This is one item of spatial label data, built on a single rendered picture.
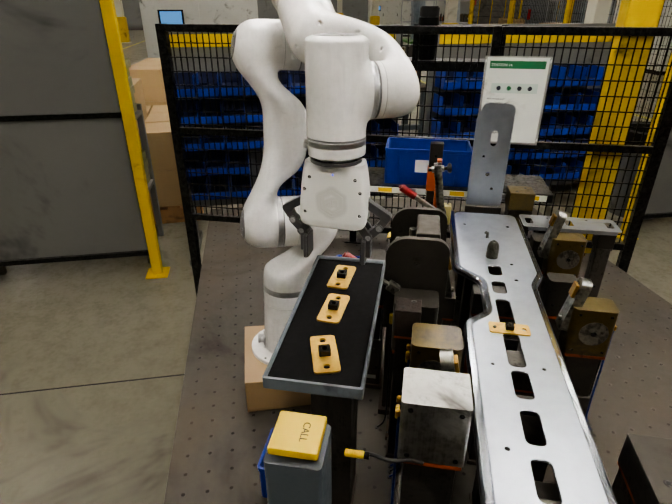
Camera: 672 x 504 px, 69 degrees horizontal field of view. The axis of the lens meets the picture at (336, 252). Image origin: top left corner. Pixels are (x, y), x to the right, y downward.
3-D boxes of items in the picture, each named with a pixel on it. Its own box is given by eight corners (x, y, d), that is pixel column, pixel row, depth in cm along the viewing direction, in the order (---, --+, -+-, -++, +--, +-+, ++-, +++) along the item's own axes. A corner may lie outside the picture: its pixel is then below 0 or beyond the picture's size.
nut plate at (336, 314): (338, 324, 78) (338, 318, 77) (315, 321, 79) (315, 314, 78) (350, 297, 85) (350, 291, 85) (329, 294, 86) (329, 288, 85)
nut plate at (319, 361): (341, 372, 68) (341, 365, 67) (314, 374, 67) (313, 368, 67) (334, 336, 75) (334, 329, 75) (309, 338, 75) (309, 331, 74)
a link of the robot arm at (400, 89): (364, 31, 89) (417, 131, 70) (276, 32, 85) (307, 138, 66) (372, -22, 82) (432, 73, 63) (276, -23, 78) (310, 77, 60)
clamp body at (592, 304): (595, 438, 116) (636, 315, 100) (543, 431, 118) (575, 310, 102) (587, 417, 122) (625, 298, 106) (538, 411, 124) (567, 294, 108)
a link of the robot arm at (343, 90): (362, 127, 74) (302, 130, 72) (365, 31, 68) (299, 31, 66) (379, 140, 66) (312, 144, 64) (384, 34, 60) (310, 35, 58)
